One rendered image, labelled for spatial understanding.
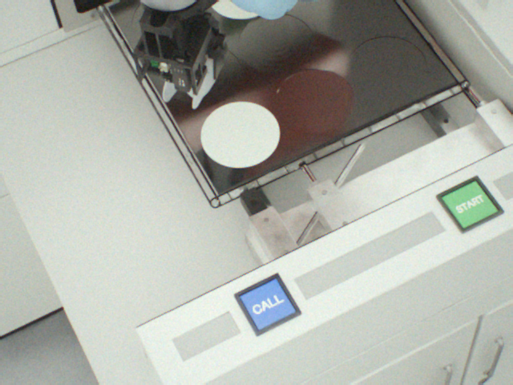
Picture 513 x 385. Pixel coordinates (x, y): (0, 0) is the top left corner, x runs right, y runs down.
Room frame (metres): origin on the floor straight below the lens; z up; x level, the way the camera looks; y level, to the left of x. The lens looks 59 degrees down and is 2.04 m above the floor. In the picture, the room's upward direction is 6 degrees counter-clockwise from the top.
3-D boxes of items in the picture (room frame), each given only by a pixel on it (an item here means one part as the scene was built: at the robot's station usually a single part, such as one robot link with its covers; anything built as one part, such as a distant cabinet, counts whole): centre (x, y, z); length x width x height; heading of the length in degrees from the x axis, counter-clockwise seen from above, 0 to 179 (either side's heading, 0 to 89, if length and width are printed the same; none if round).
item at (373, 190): (0.68, -0.17, 0.87); 0.36 x 0.08 x 0.03; 112
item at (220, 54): (0.79, 0.03, 1.05); 0.05 x 0.02 x 0.09; 66
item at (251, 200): (0.67, 0.00, 0.90); 0.04 x 0.02 x 0.03; 22
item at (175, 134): (0.85, 0.11, 0.90); 0.37 x 0.01 x 0.01; 22
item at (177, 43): (0.78, 0.06, 1.11); 0.09 x 0.08 x 0.12; 156
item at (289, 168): (0.75, -0.12, 0.90); 0.38 x 0.01 x 0.01; 112
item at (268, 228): (0.62, -0.02, 0.89); 0.08 x 0.03 x 0.03; 22
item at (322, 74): (0.92, -0.05, 0.90); 0.34 x 0.34 x 0.01; 22
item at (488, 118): (0.74, -0.32, 0.89); 0.08 x 0.03 x 0.03; 22
